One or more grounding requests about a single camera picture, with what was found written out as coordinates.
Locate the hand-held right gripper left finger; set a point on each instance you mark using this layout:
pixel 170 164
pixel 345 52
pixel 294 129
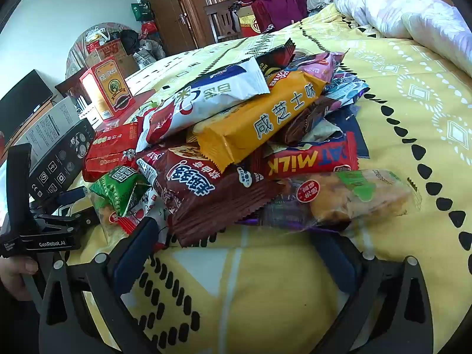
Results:
pixel 136 252

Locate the yellow patterned bedsheet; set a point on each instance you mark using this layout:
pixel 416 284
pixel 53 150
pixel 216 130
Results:
pixel 405 118

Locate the maroon bag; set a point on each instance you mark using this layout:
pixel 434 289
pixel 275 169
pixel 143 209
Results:
pixel 280 0

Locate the black grey cardboard box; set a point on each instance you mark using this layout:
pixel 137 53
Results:
pixel 59 162

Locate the small red bag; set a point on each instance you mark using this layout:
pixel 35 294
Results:
pixel 149 27

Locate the pile of mixed snack packets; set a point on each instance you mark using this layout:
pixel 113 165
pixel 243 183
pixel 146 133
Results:
pixel 206 191

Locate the white router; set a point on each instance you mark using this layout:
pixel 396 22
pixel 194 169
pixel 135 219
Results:
pixel 88 110

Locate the wooden chair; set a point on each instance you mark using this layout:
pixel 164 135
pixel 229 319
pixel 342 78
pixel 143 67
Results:
pixel 221 16

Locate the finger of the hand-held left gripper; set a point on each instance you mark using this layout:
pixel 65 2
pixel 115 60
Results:
pixel 70 219
pixel 73 194

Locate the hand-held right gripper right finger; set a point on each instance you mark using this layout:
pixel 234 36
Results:
pixel 339 261

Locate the cardboard box red print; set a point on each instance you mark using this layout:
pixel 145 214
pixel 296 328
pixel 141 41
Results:
pixel 110 48
pixel 127 64

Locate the white blue snack bag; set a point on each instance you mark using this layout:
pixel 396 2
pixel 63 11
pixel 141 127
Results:
pixel 206 99

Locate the white floral quilt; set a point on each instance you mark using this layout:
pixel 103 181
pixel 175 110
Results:
pixel 398 11

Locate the white plastic bags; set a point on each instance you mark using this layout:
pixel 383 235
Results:
pixel 151 51

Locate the green pea snack bag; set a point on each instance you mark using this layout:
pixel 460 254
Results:
pixel 118 188

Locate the red tea box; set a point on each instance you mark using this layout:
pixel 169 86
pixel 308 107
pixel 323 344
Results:
pixel 110 88

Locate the round floral tabletop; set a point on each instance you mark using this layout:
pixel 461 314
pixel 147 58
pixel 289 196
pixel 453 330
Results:
pixel 79 44

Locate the dark wooden nightstand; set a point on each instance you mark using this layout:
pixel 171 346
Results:
pixel 66 88

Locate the red yellow gift box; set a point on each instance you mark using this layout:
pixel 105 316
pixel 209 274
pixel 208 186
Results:
pixel 250 25

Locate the black bag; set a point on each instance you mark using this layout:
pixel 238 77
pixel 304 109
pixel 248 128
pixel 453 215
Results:
pixel 131 40

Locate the wooden door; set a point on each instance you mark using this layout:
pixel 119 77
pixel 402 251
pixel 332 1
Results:
pixel 169 11

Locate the yellow snack bar wrapper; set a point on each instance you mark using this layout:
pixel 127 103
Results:
pixel 258 125

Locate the black television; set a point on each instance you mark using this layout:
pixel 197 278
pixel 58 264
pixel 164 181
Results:
pixel 22 99

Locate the person's left hand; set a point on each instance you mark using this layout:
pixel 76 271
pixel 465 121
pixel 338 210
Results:
pixel 14 269

